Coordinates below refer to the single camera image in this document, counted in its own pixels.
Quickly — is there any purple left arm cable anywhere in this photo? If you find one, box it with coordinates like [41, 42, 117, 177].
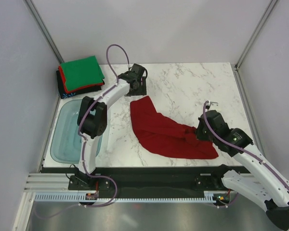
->
[76, 44, 133, 207]

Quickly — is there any dark red t shirt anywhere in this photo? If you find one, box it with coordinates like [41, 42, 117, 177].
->
[130, 96, 219, 160]

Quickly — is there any left aluminium frame post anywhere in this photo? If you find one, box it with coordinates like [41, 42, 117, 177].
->
[24, 0, 64, 63]

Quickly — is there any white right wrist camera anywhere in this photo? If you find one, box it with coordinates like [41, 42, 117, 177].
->
[206, 101, 219, 108]

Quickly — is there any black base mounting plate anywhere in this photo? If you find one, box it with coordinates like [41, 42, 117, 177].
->
[68, 165, 246, 199]

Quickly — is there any folded green t shirt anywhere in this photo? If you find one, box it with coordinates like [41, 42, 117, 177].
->
[59, 56, 105, 90]

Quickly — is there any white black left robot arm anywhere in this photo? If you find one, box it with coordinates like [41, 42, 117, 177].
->
[68, 64, 148, 190]

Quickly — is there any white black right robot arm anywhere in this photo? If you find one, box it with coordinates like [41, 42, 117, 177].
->
[197, 109, 289, 231]

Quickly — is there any aluminium frame post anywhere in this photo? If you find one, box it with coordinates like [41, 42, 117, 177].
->
[24, 0, 64, 63]
[233, 0, 280, 70]

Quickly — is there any right aluminium frame post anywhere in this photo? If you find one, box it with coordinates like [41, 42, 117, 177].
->
[233, 0, 280, 70]

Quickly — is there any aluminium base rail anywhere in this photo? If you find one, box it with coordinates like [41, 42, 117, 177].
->
[23, 172, 70, 192]

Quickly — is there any white slotted cable duct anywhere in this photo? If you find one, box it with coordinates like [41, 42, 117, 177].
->
[34, 192, 229, 203]

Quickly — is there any clear blue plastic bin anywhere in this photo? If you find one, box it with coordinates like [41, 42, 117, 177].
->
[49, 99, 104, 165]

